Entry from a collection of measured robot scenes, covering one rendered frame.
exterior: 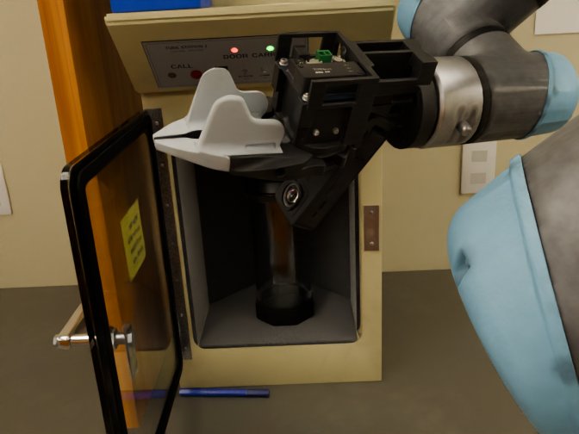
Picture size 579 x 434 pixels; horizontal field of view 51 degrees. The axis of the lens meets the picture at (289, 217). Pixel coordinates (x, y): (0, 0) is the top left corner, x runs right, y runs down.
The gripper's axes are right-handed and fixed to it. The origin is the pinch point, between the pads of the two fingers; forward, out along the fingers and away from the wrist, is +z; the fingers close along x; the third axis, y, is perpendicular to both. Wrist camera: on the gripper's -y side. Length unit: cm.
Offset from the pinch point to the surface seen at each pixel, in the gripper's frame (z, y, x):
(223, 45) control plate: -12.0, -6.3, -26.2
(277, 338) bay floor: -21, -50, -14
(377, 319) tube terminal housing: -34, -44, -9
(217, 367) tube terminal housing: -12, -55, -14
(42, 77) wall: 7, -42, -80
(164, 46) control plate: -5.6, -7.4, -28.4
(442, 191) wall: -69, -51, -41
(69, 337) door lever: 9.0, -25.6, -3.8
